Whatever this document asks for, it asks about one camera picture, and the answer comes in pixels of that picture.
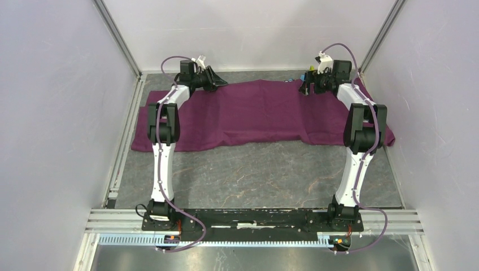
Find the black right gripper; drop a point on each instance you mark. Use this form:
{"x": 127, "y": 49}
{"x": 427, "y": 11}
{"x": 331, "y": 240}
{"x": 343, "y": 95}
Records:
{"x": 309, "y": 78}

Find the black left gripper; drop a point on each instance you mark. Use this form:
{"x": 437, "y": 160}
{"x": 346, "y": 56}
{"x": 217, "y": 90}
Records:
{"x": 216, "y": 80}

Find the maroon cloth wrap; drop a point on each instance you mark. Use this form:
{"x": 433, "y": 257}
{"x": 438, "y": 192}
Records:
{"x": 259, "y": 111}

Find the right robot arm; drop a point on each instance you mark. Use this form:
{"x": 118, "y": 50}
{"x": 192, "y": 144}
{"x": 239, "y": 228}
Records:
{"x": 363, "y": 135}

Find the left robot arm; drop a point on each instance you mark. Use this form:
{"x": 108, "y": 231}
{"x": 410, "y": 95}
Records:
{"x": 163, "y": 130}

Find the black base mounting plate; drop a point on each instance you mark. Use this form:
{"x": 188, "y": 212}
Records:
{"x": 253, "y": 225}

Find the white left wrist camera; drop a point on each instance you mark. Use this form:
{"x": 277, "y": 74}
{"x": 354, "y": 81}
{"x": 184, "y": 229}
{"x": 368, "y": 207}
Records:
{"x": 199, "y": 61}

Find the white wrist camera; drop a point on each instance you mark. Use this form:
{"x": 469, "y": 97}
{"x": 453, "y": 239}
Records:
{"x": 325, "y": 63}
{"x": 199, "y": 61}

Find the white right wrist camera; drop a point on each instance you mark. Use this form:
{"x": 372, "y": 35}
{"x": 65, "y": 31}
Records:
{"x": 325, "y": 63}

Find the aluminium frame post right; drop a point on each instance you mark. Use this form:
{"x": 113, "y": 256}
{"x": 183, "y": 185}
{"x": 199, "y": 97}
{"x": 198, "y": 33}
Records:
{"x": 382, "y": 33}

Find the aluminium frame rail left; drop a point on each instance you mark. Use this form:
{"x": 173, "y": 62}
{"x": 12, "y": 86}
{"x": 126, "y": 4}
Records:
{"x": 126, "y": 80}

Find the aluminium frame rail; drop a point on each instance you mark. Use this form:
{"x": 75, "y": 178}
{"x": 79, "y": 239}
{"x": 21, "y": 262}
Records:
{"x": 392, "y": 239}
{"x": 126, "y": 80}

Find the aluminium front frame rail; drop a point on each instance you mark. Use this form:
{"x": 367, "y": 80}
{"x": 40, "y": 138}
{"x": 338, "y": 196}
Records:
{"x": 392, "y": 239}

